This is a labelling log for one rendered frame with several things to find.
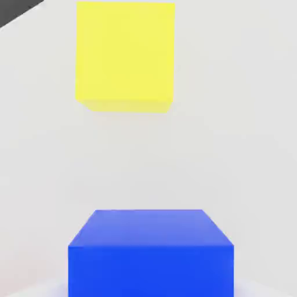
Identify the small yellow cube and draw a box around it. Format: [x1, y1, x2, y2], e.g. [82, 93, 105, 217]
[74, 1, 176, 114]

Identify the small blue cube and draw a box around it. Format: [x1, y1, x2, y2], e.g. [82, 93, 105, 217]
[67, 209, 235, 297]

